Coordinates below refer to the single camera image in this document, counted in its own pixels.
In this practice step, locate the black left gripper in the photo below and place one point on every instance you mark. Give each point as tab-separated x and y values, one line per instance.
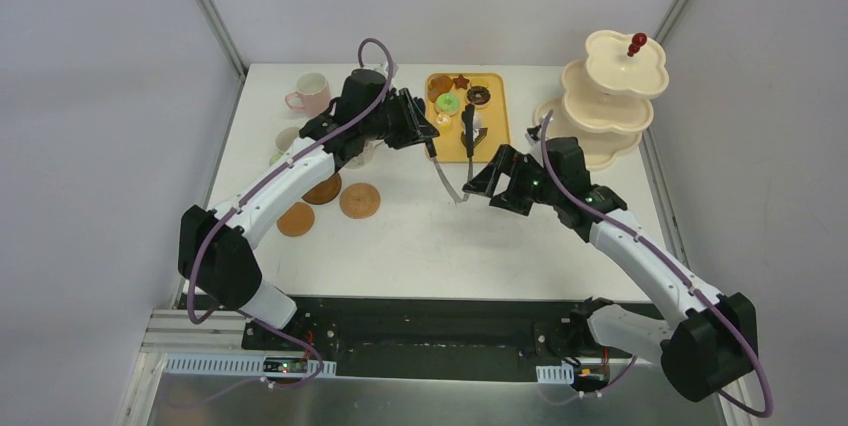
403	120

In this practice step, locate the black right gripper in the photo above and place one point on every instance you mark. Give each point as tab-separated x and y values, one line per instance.
506	181

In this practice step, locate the metal tongs with black tips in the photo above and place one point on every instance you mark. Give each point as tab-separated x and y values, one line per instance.
467	119

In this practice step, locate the white cupcake with cherry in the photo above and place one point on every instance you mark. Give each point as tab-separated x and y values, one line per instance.
477	120

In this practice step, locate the chocolate cake slice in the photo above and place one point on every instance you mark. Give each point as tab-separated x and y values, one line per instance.
477	135

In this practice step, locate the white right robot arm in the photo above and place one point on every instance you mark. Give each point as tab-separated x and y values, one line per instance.
703	339

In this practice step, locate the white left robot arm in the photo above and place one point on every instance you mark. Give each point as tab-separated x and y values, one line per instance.
216	246

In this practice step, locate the yellow cream tart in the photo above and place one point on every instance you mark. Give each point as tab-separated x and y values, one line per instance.
443	122

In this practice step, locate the green frosted donut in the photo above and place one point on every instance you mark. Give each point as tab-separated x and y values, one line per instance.
447	103

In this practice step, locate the yellow plastic tray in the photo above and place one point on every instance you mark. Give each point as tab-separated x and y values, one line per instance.
495	118

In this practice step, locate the star-shaped chocolate cookie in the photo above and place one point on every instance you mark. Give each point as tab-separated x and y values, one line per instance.
460	82

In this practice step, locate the chocolate sprinkled donut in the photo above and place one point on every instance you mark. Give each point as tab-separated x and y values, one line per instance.
478	96

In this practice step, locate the floral mug with green inside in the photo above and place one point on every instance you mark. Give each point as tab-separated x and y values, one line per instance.
363	158

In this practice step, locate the light woven round coaster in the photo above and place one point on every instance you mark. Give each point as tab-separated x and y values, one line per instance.
360	200

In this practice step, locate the pink mug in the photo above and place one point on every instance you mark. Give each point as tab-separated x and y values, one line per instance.
311	96

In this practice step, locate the dark brown wooden coaster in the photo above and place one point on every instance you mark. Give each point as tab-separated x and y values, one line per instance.
325	191

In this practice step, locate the light green mug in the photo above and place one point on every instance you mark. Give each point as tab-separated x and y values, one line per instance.
283	143

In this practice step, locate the cream three-tier cake stand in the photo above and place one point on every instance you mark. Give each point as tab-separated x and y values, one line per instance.
606	104

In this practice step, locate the orange round coaster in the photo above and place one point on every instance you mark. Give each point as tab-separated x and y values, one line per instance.
297	220

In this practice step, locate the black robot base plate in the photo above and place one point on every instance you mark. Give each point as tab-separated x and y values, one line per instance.
440	339

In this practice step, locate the right white slotted cable duct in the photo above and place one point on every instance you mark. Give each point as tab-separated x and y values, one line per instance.
555	374

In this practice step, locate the left aluminium frame post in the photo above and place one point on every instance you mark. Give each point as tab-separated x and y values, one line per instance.
221	33

